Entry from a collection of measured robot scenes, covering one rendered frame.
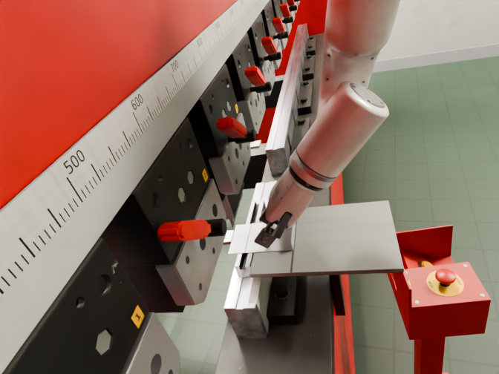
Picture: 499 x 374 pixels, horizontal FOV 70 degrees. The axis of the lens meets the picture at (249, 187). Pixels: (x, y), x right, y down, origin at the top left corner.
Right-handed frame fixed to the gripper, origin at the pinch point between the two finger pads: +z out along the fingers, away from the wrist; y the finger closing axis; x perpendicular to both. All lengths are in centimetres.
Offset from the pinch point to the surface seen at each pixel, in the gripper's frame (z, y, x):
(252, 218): 5.7, -7.3, -1.6
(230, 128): -23.2, 12.5, -15.6
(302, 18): 5, -214, -1
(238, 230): 6.2, -2.4, -3.9
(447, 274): -6.0, -5.0, 40.1
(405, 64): 20, -360, 127
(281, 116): 7, -66, 0
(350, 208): -8.7, -6.9, 13.9
